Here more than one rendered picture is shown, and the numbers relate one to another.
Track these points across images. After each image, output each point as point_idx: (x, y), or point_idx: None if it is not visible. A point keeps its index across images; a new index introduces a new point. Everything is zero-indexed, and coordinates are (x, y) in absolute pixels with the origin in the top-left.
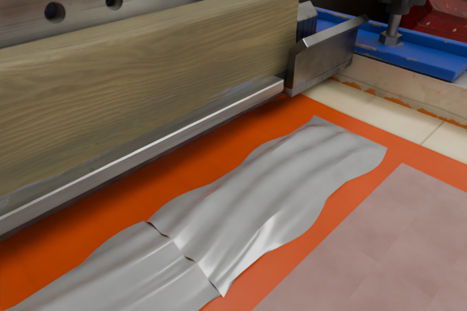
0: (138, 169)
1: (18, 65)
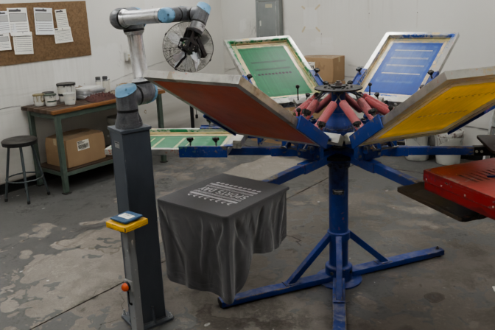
0: None
1: None
